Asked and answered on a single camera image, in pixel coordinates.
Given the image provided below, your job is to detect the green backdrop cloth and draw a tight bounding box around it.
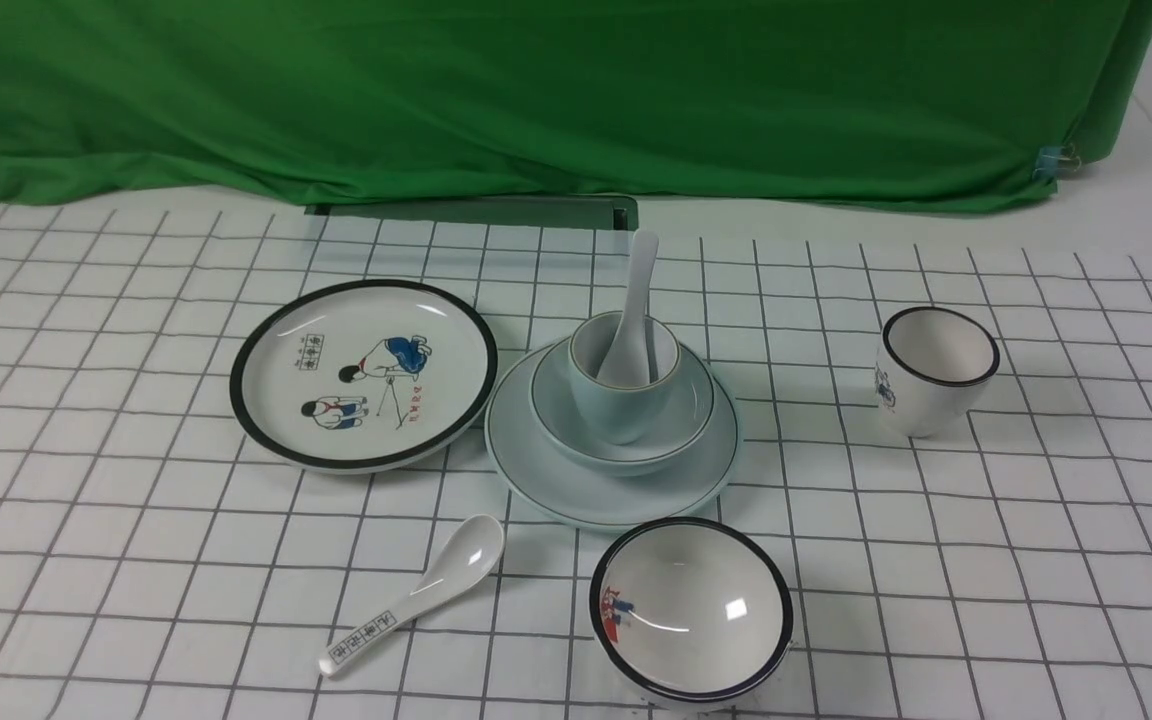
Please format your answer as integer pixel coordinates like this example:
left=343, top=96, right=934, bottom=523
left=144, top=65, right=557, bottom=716
left=0, top=1, right=1152, bottom=214

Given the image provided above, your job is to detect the blue binder clip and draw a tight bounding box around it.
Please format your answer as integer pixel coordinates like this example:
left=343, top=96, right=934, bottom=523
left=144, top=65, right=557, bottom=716
left=1030, top=143, right=1083, bottom=182

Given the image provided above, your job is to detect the white grid tablecloth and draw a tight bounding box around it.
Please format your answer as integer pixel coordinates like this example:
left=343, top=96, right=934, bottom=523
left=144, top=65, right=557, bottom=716
left=0, top=206, right=1152, bottom=719

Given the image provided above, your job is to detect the white spoon with characters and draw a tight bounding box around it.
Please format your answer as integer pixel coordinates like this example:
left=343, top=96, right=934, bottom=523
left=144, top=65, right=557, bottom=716
left=317, top=514, right=506, bottom=679

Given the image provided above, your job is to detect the plain pale green plate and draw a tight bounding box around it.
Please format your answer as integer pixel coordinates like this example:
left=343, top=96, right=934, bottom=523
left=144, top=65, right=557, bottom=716
left=484, top=340, right=744, bottom=533

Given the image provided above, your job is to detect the pale gold-rimmed cup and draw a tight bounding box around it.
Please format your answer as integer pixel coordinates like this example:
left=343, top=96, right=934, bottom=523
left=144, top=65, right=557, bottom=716
left=564, top=311, right=682, bottom=445

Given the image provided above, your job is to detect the plain white ceramic spoon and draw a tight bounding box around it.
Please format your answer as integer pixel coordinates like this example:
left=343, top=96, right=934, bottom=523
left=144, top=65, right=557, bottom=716
left=596, top=229, right=659, bottom=388

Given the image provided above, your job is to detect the black-rimmed cartoon bowl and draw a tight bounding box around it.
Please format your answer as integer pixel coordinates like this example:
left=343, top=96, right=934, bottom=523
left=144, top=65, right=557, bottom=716
left=588, top=518, right=795, bottom=714

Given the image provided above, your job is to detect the black-rimmed white cup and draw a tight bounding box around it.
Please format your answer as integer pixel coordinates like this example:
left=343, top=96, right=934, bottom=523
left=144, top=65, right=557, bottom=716
left=874, top=306, right=1001, bottom=438

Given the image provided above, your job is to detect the pale green-rimmed bowl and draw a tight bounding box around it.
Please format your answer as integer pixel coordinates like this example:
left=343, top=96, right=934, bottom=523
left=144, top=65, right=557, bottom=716
left=526, top=340, right=717, bottom=477

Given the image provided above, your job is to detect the black-rimmed cartoon plate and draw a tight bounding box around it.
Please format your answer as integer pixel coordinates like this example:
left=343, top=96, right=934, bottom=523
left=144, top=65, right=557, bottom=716
left=229, top=278, right=500, bottom=475

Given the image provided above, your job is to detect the grey metal base plate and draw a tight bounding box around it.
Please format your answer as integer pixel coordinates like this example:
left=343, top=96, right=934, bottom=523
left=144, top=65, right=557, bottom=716
left=306, top=195, right=641, bottom=232

